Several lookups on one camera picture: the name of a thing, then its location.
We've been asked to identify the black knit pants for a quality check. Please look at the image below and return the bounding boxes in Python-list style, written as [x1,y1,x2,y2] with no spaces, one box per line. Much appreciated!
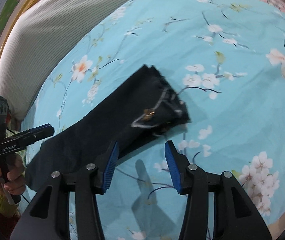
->
[25,65,190,191]

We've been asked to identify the yellow-green knit sleeve forearm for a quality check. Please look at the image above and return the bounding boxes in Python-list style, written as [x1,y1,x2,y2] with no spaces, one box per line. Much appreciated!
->
[0,193,19,218]

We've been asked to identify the left hand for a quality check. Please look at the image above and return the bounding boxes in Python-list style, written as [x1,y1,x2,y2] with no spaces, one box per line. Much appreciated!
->
[0,154,26,197]

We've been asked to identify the white striped bolster pillow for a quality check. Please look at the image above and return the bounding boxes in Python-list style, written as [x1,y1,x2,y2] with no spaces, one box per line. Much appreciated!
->
[0,0,129,120]

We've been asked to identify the light blue floral bedsheet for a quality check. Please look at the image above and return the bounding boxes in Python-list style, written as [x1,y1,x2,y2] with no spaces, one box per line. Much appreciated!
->
[22,0,285,239]

